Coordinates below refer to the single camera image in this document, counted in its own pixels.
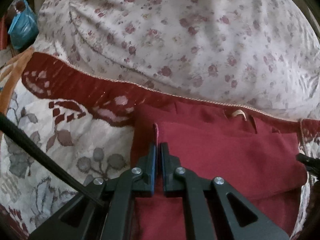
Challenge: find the dark red knit garment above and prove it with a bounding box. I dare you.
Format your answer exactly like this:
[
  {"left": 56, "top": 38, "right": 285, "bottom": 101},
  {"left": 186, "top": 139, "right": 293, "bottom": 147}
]
[{"left": 131, "top": 102, "right": 307, "bottom": 234}]

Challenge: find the black cable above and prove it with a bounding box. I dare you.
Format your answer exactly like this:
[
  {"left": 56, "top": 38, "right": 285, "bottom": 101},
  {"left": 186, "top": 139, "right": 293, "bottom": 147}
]
[{"left": 0, "top": 112, "right": 106, "bottom": 207}]

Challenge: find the floral white duvet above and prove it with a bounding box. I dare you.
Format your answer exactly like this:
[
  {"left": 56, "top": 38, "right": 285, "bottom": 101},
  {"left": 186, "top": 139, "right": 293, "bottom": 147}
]
[{"left": 34, "top": 0, "right": 319, "bottom": 120}]

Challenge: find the blue plastic bag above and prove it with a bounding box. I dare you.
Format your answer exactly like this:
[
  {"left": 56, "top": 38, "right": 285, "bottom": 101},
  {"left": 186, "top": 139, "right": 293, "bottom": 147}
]
[{"left": 8, "top": 0, "right": 39, "bottom": 50}]

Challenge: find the red white floral blanket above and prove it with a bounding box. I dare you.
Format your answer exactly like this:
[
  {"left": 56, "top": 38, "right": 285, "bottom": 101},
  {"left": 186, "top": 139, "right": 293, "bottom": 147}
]
[{"left": 1, "top": 51, "right": 319, "bottom": 239}]

